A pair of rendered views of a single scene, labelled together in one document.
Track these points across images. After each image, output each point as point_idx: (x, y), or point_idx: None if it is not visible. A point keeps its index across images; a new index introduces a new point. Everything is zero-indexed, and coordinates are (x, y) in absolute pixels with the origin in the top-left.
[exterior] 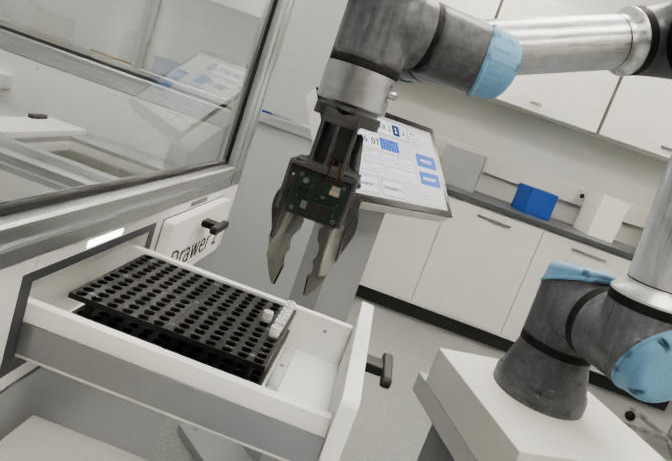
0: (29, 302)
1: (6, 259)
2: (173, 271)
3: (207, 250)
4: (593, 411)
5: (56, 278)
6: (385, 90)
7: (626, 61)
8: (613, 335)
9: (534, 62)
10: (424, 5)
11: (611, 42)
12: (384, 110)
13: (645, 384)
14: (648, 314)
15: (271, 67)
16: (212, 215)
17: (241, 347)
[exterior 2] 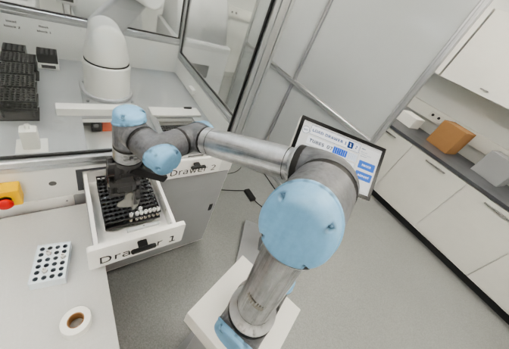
0: (83, 176)
1: (62, 166)
2: (142, 179)
3: (207, 171)
4: (270, 333)
5: (104, 170)
6: (121, 157)
7: (282, 179)
8: (227, 305)
9: (228, 160)
10: (124, 131)
11: (266, 165)
12: (126, 163)
13: (217, 336)
14: (228, 310)
15: (248, 108)
16: (204, 160)
17: (111, 214)
